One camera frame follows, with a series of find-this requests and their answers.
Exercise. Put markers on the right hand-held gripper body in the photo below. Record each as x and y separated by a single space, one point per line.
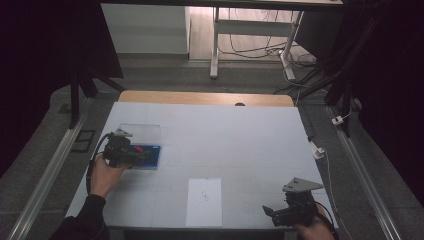
301 206

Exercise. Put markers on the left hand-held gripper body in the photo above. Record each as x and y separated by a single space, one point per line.
116 150

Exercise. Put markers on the red pen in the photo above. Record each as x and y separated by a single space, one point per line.
138 148

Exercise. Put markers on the blue case with clear lid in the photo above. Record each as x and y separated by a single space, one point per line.
154 160

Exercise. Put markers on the person's right hand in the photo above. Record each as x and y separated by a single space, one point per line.
315 231

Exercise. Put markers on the person's left hand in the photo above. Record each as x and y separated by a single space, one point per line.
103 178

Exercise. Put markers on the white plug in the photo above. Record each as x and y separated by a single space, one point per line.
317 152

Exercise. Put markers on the black metal stand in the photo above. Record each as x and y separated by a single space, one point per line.
75 100
346 86

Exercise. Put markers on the white paper sheet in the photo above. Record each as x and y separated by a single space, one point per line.
204 213

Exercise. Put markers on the wooden table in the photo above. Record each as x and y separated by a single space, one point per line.
200 98

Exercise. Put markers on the white table mat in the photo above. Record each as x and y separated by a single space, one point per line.
233 143

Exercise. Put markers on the white power adapter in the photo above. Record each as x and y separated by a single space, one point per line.
337 120

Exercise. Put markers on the dark curtain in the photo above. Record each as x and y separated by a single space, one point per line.
393 83
33 66

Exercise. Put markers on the white cabinet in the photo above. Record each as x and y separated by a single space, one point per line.
143 30

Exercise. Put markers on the black floor frame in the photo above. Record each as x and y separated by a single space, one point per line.
77 141

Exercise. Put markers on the aluminium rail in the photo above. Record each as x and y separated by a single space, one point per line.
50 180
363 176

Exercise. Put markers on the white desk frame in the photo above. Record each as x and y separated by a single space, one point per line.
253 28

